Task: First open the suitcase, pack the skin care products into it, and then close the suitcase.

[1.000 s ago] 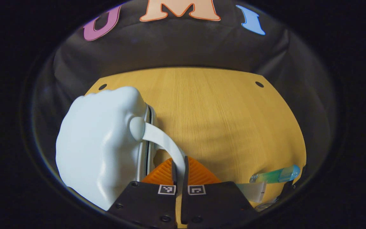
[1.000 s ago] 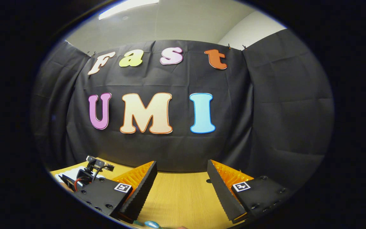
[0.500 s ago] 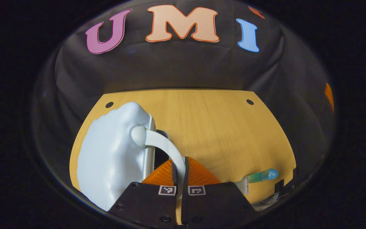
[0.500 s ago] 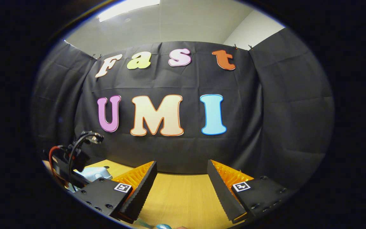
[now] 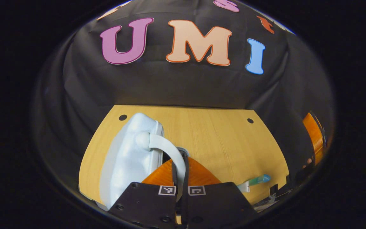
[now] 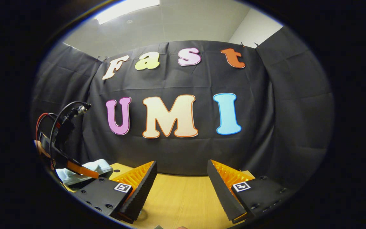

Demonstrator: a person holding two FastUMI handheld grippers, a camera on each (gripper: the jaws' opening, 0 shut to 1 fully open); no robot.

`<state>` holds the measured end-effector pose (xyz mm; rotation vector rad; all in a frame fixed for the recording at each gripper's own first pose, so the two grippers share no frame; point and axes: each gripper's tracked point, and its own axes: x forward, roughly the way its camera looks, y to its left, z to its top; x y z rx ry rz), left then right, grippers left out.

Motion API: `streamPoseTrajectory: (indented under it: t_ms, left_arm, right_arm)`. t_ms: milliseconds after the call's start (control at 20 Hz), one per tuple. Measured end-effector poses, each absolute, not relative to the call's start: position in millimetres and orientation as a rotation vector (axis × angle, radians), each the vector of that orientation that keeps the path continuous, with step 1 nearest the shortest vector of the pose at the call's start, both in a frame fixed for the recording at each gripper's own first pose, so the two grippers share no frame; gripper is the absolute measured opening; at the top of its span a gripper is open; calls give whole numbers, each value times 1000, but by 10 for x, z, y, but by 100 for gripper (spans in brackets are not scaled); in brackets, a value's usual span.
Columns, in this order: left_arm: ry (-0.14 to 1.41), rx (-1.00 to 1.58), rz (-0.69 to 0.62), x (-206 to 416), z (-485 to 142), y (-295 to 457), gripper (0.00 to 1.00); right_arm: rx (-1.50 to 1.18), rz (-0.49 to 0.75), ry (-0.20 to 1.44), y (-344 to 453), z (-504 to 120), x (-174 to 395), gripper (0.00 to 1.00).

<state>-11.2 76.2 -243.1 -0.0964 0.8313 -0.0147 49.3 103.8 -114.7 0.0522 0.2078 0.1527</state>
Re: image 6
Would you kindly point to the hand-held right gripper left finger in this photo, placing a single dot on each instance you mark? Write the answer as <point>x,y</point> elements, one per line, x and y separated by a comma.
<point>141,190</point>

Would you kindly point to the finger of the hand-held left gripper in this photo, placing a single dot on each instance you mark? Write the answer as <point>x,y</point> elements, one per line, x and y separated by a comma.
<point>83,170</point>

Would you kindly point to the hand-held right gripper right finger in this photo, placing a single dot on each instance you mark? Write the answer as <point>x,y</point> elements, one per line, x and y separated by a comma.
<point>222,194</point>

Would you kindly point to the light blue suitcase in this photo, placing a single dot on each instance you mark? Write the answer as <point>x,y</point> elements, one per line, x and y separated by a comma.
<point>98,166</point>

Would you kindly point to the black backdrop cloth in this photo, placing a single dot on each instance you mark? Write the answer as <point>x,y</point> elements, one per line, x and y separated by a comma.
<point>183,79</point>

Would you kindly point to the ceiling light panel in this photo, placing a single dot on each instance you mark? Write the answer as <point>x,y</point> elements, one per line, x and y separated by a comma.
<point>125,9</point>

